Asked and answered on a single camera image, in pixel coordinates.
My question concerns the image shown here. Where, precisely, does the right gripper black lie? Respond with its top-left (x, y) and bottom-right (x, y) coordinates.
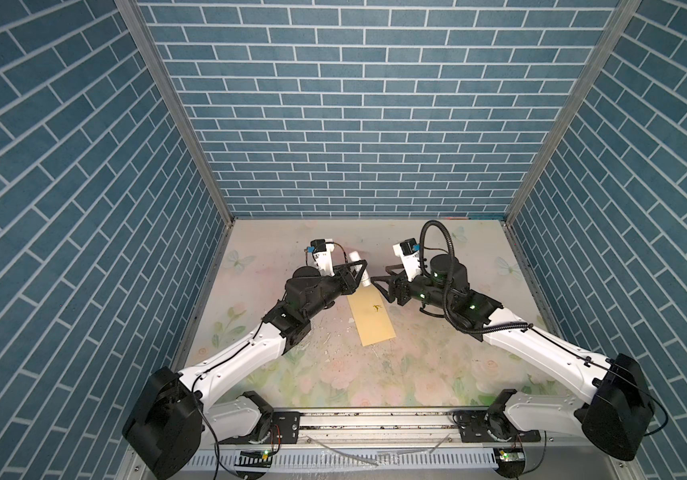
top-left (370, 263), bottom-right (453, 314)

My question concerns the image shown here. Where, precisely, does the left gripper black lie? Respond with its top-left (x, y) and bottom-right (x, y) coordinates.
top-left (301, 259), bottom-right (367, 323)

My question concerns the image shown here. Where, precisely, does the yellow envelope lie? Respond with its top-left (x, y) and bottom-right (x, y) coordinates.
top-left (347, 286), bottom-right (397, 346)

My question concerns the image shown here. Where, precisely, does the white glue stick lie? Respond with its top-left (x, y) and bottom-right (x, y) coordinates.
top-left (349, 251), bottom-right (373, 288)

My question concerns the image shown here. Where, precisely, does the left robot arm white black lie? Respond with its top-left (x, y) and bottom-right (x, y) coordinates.
top-left (122, 258), bottom-right (367, 479)

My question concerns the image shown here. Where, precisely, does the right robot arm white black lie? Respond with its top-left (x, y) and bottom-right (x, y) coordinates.
top-left (371, 254), bottom-right (657, 461)

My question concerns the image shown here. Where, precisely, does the right controller board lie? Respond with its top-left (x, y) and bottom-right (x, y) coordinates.
top-left (495, 448), bottom-right (527, 465)

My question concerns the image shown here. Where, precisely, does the controller board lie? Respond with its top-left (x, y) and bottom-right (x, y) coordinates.
top-left (495, 448), bottom-right (527, 465)
top-left (234, 450), bottom-right (275, 472)

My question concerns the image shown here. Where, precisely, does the left controller board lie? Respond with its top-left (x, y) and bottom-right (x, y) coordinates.
top-left (234, 450), bottom-right (275, 472)

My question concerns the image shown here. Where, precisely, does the right black corrugated cable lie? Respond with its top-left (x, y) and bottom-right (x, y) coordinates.
top-left (418, 219), bottom-right (533, 337)

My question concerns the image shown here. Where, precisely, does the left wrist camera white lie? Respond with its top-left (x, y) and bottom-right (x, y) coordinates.
top-left (306, 239), bottom-right (335, 276)

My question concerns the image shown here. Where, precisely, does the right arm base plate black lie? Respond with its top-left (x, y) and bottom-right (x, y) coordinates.
top-left (449, 409), bottom-right (543, 443)

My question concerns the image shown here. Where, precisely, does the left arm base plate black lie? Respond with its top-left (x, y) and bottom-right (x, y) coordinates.
top-left (219, 411), bottom-right (301, 445)

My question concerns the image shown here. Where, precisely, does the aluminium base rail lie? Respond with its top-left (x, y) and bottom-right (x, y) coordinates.
top-left (117, 407), bottom-right (645, 480)

